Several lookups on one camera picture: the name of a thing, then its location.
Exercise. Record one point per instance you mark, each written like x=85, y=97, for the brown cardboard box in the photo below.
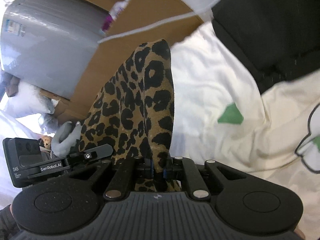
x=141, y=21

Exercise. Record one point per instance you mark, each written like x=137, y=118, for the grey plastic-wrapped appliance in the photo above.
x=49, y=43

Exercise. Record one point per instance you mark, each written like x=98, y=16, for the black folded garment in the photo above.
x=275, y=40

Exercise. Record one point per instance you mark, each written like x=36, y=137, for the leopard print garment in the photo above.
x=134, y=113

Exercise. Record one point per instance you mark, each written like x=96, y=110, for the white cartoon print bedsheet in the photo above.
x=221, y=115

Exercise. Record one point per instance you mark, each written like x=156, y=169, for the grey plush toy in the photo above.
x=65, y=138

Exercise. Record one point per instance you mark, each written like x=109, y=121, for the white pillow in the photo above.
x=27, y=101

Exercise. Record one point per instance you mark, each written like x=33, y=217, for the purple white plastic bag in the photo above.
x=115, y=11

